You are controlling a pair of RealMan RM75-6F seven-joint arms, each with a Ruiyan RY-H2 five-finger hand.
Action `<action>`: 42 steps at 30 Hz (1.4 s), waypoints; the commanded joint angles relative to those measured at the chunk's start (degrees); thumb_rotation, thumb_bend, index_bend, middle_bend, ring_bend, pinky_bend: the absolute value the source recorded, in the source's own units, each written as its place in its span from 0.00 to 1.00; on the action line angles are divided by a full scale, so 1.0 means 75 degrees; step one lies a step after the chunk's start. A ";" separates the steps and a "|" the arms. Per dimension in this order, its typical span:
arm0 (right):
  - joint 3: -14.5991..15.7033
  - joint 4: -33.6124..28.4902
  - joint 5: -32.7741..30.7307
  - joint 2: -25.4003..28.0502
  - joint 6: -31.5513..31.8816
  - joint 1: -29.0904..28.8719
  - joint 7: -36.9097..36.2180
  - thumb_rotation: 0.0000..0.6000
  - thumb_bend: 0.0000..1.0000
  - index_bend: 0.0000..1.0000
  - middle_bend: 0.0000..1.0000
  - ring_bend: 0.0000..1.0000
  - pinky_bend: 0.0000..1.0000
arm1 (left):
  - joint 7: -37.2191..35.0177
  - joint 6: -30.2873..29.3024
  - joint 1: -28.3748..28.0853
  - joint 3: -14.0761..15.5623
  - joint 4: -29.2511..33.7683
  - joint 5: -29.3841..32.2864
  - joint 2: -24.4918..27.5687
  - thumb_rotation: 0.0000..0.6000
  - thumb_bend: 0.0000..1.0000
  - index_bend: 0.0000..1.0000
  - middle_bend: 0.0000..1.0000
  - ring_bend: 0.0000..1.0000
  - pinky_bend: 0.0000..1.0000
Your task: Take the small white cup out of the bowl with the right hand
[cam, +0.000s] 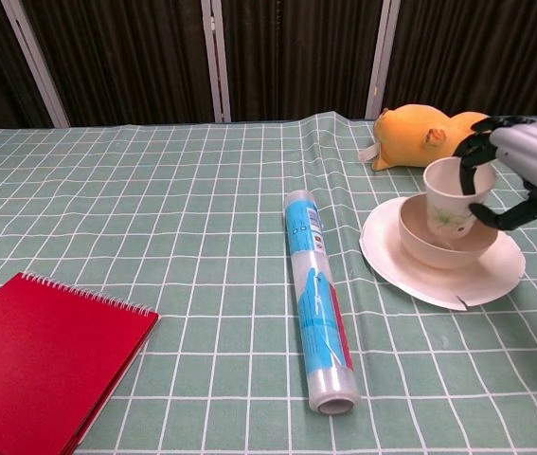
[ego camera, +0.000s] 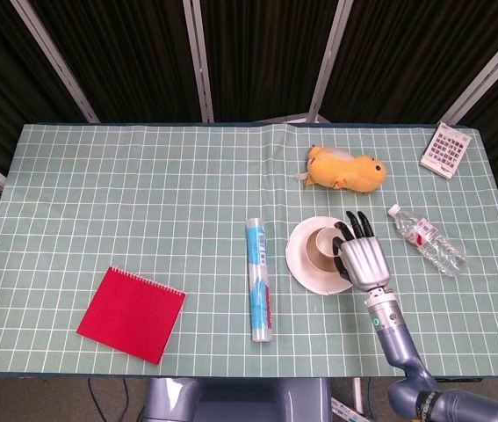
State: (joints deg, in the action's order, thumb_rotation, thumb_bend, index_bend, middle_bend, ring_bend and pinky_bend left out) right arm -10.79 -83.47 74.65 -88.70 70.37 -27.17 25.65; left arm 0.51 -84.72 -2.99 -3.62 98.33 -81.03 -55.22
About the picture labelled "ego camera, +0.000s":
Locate grey robot torso base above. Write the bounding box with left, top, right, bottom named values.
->
left=138, top=376, right=334, bottom=422

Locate rolled plastic bag roll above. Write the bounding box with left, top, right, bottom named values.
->
left=245, top=216, right=274, bottom=344

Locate white paper plate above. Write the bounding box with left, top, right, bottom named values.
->
left=285, top=215, right=364, bottom=296

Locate green checked tablecloth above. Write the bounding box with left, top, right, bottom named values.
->
left=0, top=122, right=498, bottom=379

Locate white box with colourful print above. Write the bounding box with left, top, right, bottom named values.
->
left=419, top=121, right=473, bottom=181

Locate yellow plush duck toy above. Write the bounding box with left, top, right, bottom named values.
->
left=292, top=143, right=387, bottom=196

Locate brown paper cup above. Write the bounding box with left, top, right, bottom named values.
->
left=304, top=227, right=346, bottom=273

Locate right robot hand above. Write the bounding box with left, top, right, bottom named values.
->
left=330, top=210, right=392, bottom=294

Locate clear plastic water bottle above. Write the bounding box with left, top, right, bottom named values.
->
left=386, top=204, right=470, bottom=277

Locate red spiral notebook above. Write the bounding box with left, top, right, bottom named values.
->
left=76, top=266, right=187, bottom=366

